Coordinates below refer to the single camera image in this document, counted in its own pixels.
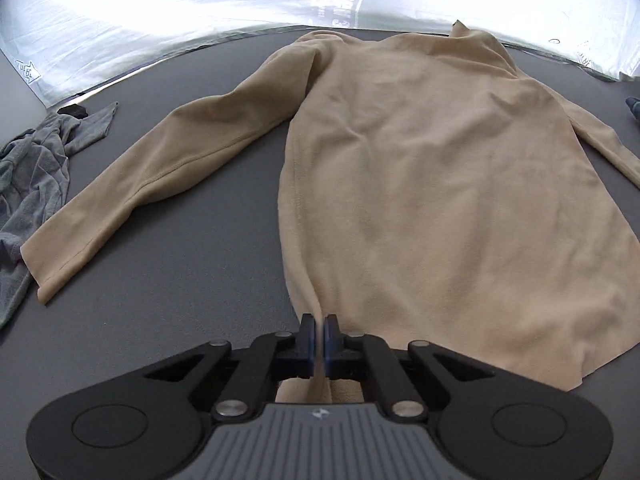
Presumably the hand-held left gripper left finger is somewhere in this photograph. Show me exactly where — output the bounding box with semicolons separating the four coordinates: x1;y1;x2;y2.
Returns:
143;313;317;424

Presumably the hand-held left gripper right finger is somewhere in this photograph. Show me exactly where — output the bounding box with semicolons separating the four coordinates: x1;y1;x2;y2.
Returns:
323;313;499;424

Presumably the beige long-sleeved sweater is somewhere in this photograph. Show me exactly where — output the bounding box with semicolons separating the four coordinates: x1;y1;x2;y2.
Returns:
21;20;640;405

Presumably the grey crumpled garment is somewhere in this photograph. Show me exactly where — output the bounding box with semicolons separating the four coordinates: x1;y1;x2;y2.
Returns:
0;101;120;330

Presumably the white printed blanket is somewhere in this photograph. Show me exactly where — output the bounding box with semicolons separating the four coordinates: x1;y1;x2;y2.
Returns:
0;0;640;109

